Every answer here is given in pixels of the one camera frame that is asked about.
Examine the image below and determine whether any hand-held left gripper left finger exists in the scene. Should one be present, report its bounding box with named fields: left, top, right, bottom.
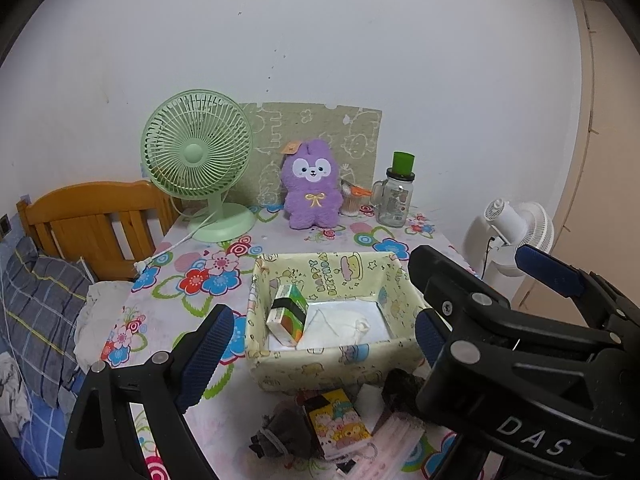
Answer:
left=59, top=304, right=236, bottom=480

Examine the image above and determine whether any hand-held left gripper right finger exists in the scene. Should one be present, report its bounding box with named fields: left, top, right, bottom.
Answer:
left=415, top=307, right=501, bottom=402

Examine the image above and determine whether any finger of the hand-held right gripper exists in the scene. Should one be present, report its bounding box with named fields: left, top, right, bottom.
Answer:
left=515, top=244, right=640, bottom=311
left=409, top=246, right=511, bottom=333

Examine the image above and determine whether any black lace cloth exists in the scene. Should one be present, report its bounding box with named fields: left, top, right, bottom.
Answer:
left=382, top=369, right=426, bottom=417

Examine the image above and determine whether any yellow printed fabric storage box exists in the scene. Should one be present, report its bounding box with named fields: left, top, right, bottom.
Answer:
left=245, top=252, right=431, bottom=393

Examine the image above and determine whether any dark grey sock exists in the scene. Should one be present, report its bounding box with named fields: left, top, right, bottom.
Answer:
left=247, top=407, right=312, bottom=461

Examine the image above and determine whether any pink face mask pack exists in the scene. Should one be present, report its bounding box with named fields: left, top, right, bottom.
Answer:
left=340, top=412, right=427, bottom=480

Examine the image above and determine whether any yellow cartoon tissue pack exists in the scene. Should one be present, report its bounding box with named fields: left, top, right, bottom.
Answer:
left=302, top=389, right=373, bottom=461

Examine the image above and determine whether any white standing fan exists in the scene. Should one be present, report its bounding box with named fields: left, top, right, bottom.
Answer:
left=462, top=199, right=556, bottom=279

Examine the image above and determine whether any floral tablecloth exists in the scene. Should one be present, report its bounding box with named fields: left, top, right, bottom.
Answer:
left=97, top=203, right=483, bottom=480

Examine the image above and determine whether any green orange tissue pack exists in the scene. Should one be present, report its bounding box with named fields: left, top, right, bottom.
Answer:
left=266, top=284, right=308, bottom=346

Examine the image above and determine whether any white face mask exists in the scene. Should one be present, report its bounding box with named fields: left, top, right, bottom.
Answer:
left=297, top=305, right=372, bottom=351

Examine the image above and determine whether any glass jar with green lid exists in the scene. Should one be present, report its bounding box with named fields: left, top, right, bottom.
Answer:
left=370, top=151, right=416, bottom=228

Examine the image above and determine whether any white bedding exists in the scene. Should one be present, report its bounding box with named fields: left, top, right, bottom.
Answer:
left=75, top=280, right=135, bottom=366

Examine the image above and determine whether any cotton swab container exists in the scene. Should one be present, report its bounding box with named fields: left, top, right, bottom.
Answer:
left=340, top=175, right=373, bottom=218

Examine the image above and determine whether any beige door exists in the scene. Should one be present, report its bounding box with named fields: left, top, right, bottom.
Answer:
left=515, top=0, right=640, bottom=321

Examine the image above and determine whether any purple plush toy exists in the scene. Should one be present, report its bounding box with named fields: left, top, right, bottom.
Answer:
left=280, top=140, right=344, bottom=231

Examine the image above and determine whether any grey plaid pillow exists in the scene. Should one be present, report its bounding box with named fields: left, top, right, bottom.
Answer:
left=0, top=235, right=97, bottom=406

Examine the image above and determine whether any wooden bed headboard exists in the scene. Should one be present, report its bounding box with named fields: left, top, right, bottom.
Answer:
left=16, top=180, right=181, bottom=281

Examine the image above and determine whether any blue plaid bedsheet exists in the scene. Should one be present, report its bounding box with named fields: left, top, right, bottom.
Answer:
left=0, top=237, right=81, bottom=480

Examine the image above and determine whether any crumpled white cloth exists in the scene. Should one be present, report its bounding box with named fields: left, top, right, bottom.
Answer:
left=0, top=352, right=31, bottom=423

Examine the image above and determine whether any green desk fan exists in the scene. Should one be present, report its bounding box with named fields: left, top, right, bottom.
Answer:
left=140, top=89, right=257, bottom=243

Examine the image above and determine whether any black fan cable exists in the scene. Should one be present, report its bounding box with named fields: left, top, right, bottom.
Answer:
left=481, top=236, right=497, bottom=281

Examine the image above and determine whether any white fan cable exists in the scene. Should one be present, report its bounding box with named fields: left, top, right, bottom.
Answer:
left=134, top=209, right=221, bottom=273

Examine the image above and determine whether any green printed wall board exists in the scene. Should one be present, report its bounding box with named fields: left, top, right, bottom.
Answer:
left=239, top=102, right=383, bottom=208

